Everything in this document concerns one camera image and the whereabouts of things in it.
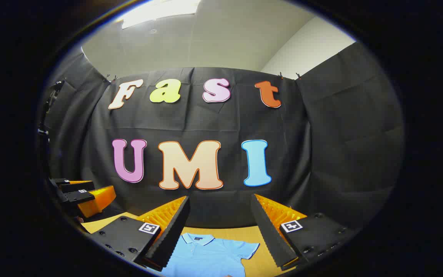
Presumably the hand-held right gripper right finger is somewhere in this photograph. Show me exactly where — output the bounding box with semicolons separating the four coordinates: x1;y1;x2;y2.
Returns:
250;194;356;270

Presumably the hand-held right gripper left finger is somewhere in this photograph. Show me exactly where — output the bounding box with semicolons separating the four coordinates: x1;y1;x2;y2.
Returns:
90;195;191;272

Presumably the light blue T-shirt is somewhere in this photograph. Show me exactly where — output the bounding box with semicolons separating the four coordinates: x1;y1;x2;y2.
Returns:
160;233;260;277

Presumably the black tripod stand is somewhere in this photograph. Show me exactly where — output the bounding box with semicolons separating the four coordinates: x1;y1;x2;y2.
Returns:
38;80;65;143

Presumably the black backdrop cloth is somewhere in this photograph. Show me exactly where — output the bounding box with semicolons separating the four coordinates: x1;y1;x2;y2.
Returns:
39;42;405;231

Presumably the ceiling light panel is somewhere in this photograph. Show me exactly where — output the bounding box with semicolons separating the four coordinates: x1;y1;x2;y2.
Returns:
121;0;202;30

